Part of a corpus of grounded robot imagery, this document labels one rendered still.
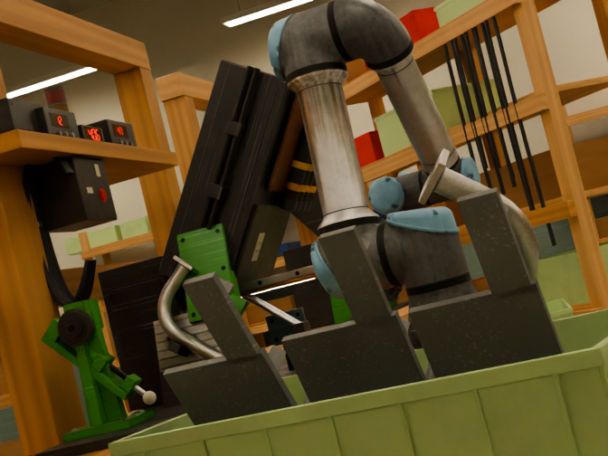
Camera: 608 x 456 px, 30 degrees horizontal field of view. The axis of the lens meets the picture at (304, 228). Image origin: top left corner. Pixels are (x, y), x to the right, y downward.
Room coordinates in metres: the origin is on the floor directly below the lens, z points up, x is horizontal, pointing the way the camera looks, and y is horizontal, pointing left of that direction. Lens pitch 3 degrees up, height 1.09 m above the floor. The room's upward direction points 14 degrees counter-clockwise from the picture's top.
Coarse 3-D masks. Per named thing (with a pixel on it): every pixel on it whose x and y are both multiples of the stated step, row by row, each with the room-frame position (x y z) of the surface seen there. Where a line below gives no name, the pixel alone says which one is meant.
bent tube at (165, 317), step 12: (180, 264) 2.55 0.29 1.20; (180, 276) 2.54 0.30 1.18; (168, 288) 2.54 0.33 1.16; (168, 300) 2.54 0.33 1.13; (168, 312) 2.54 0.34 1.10; (168, 324) 2.53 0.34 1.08; (168, 336) 2.53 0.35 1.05; (180, 336) 2.51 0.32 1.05; (192, 336) 2.52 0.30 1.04; (192, 348) 2.50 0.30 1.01; (204, 348) 2.49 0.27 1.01
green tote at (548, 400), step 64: (576, 320) 1.52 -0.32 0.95; (448, 384) 1.18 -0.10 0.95; (512, 384) 1.15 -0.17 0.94; (576, 384) 1.12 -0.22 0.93; (128, 448) 1.37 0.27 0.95; (192, 448) 1.34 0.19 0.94; (256, 448) 1.30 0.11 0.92; (320, 448) 1.26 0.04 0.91; (384, 448) 1.22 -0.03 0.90; (448, 448) 1.19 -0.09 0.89; (512, 448) 1.16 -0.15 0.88; (576, 448) 1.13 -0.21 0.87
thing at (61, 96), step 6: (48, 90) 2.86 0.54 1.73; (54, 90) 2.85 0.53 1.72; (60, 90) 2.86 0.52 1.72; (48, 96) 2.85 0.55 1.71; (54, 96) 2.85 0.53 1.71; (60, 96) 2.86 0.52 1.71; (48, 102) 2.86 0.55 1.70; (54, 102) 2.85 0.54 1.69; (60, 102) 2.85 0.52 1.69; (66, 102) 2.87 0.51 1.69
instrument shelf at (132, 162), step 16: (0, 144) 2.29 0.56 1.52; (16, 144) 2.29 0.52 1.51; (32, 144) 2.33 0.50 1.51; (48, 144) 2.40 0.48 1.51; (64, 144) 2.48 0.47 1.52; (80, 144) 2.55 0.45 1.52; (96, 144) 2.64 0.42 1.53; (112, 144) 2.73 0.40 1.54; (0, 160) 2.37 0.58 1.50; (16, 160) 2.42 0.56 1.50; (32, 160) 2.47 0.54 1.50; (48, 160) 2.52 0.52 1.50; (112, 160) 2.76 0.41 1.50; (128, 160) 2.82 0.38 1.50; (144, 160) 2.91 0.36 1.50; (160, 160) 3.02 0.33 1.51; (176, 160) 3.14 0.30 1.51; (112, 176) 3.04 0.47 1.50; (128, 176) 3.12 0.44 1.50
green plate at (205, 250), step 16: (192, 240) 2.59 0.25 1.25; (208, 240) 2.58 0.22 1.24; (224, 240) 2.57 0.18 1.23; (192, 256) 2.58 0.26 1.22; (208, 256) 2.57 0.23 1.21; (224, 256) 2.56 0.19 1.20; (192, 272) 2.57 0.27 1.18; (208, 272) 2.56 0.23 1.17; (224, 272) 2.55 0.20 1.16; (192, 304) 2.56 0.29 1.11; (192, 320) 2.55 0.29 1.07
